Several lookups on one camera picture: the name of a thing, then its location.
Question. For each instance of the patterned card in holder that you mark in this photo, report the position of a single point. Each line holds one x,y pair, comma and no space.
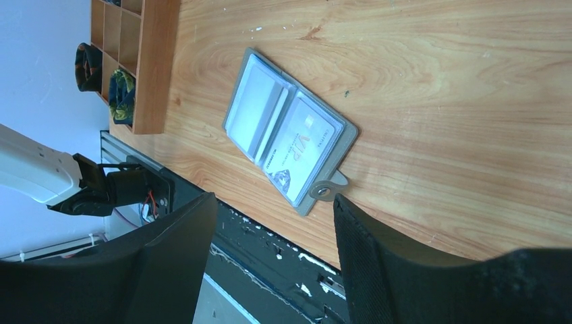
298,151

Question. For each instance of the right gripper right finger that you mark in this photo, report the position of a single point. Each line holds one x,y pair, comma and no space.
389,277

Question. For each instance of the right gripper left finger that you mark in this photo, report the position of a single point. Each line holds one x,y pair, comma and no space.
152,274

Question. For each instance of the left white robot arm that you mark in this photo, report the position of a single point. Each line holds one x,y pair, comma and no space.
76,185

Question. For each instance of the wooden compartment tray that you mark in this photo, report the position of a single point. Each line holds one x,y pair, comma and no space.
138,37

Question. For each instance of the grey card holder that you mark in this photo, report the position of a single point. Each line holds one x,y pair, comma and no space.
261,97

